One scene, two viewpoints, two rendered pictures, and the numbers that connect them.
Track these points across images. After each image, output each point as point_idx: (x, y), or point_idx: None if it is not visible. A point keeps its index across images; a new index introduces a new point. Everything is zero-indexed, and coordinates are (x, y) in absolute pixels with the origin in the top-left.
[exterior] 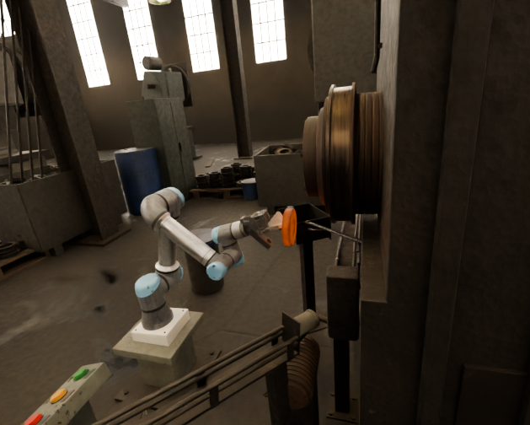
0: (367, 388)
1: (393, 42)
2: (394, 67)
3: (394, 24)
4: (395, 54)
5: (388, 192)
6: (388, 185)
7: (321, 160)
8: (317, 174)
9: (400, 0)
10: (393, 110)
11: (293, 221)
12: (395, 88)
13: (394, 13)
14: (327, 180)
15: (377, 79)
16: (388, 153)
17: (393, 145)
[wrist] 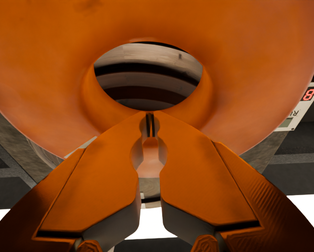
0: None
1: (44, 166)
2: (21, 160)
3: (41, 170)
4: (22, 163)
5: None
6: None
7: (53, 164)
8: (57, 158)
9: (29, 174)
10: (5, 148)
11: (192, 93)
12: (11, 154)
13: (46, 173)
14: (30, 143)
15: (268, 149)
16: (13, 128)
17: None
